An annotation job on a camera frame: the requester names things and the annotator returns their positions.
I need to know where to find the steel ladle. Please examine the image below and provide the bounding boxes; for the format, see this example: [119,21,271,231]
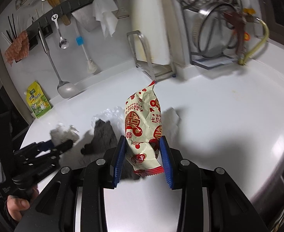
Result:
[38,22,80,99]

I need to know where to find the glass pot lid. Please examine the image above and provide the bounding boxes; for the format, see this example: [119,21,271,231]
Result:
[197,2,244,59]

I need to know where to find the white tissue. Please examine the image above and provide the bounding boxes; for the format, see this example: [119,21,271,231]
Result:
[163,107,181,131]

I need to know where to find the metal spoon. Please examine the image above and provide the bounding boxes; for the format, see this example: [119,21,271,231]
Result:
[51,14,69,49]

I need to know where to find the metal pot lid rack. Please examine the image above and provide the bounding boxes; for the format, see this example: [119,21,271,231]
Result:
[181,0,245,72]

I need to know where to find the clear plastic wrap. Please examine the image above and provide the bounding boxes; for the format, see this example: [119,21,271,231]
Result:
[91,106,123,128]

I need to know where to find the metal cutting board stand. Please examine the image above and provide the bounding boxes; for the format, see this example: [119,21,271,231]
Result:
[127,30,177,82]

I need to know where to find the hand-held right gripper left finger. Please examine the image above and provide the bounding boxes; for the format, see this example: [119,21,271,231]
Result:
[15,136,126,232]

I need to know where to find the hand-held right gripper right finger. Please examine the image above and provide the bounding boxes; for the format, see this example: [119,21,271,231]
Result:
[160,136,269,232]

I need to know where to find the grey cleaver blade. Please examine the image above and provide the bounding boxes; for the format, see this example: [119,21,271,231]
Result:
[71,8,94,32]

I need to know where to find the blue white bottle brush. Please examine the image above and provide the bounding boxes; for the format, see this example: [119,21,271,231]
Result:
[74,24,100,74]

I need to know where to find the dark wall rack rail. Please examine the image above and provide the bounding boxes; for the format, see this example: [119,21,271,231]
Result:
[26,0,122,47]

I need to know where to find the yellow gas hose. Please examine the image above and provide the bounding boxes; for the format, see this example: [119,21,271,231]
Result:
[238,19,270,66]

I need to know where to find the white paper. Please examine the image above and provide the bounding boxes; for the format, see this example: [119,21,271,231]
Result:
[50,124,80,143]

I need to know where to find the bundle of white chopsticks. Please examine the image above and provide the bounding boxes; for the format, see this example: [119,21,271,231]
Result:
[1,14,20,46]

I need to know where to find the orange dish cloth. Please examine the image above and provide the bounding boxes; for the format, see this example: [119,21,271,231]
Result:
[4,31,30,67]

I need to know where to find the black range hood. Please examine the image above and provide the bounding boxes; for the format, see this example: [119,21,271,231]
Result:
[0,48,29,136]

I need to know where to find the white hanging cloth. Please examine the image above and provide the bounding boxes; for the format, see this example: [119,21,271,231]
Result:
[92,0,119,39]

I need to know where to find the bundle of black chopsticks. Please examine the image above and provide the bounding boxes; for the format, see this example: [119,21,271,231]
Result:
[8,14,19,44]

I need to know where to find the person's left hand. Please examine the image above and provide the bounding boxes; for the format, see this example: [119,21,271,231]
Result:
[6,190,39,223]

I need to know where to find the yellow seasoning pouch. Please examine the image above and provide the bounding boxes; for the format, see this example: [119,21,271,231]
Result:
[23,81,53,119]

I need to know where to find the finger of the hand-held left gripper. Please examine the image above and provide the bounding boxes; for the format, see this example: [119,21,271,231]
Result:
[32,140,58,152]
[43,139,74,157]

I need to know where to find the white cutting board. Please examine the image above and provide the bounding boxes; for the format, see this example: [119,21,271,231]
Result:
[132,0,173,66]

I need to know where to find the red white snack wrapper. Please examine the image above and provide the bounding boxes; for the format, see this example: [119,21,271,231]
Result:
[124,80,165,176]

